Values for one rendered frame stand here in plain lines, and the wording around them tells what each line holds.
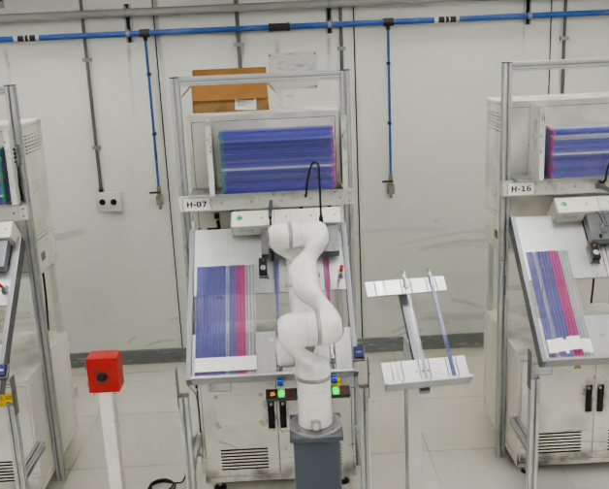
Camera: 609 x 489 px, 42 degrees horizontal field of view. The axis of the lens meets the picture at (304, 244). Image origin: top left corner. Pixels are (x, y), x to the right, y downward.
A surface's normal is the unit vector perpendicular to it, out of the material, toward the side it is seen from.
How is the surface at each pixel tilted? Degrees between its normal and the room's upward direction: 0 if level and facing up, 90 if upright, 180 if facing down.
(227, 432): 90
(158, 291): 90
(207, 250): 46
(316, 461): 90
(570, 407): 90
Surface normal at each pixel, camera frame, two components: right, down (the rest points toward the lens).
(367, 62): 0.03, 0.25
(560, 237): -0.01, -0.52
